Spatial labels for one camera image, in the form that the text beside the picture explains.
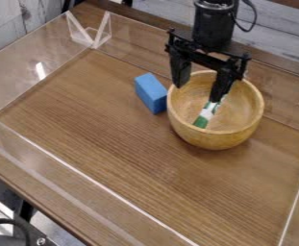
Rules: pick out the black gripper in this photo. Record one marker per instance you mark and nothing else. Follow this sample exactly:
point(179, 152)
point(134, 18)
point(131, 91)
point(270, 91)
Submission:
point(186, 51)

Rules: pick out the green and white marker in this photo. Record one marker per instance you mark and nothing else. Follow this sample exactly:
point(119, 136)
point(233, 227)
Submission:
point(206, 114)

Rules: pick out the brown wooden bowl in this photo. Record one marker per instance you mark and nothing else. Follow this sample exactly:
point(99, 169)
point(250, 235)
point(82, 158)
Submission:
point(227, 124)

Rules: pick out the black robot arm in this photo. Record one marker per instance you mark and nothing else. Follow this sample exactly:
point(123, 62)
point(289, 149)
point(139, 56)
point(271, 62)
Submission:
point(214, 23)

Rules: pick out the blue rectangular block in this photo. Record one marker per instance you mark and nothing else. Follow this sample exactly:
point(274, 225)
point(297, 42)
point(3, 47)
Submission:
point(151, 92)

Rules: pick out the clear acrylic corner bracket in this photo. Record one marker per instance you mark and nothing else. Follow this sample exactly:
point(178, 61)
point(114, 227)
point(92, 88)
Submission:
point(88, 36)

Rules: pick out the black metal frame piece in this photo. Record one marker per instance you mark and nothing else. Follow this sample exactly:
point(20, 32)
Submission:
point(27, 235)

